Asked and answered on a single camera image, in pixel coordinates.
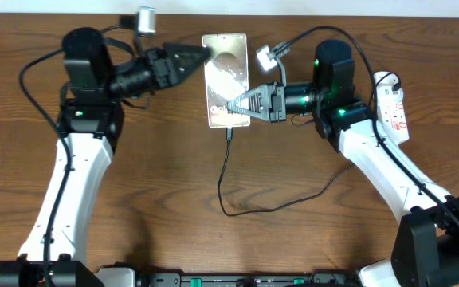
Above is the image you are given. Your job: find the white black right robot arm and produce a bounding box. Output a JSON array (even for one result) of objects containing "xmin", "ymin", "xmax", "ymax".
[{"xmin": 227, "ymin": 40, "xmax": 459, "ymax": 286}]

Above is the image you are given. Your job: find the white power strip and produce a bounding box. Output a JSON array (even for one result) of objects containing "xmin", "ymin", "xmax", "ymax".
[{"xmin": 374, "ymin": 71, "xmax": 410, "ymax": 145}]

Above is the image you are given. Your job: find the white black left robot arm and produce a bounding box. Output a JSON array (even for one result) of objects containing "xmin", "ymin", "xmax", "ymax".
[{"xmin": 0, "ymin": 27, "xmax": 211, "ymax": 286}]

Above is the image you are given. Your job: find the black USB charging cable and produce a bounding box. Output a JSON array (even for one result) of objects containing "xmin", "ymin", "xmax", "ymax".
[{"xmin": 217, "ymin": 72, "xmax": 402, "ymax": 218}]

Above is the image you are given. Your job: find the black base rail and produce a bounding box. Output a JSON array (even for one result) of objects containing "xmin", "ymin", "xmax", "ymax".
[{"xmin": 135, "ymin": 271, "xmax": 362, "ymax": 287}]

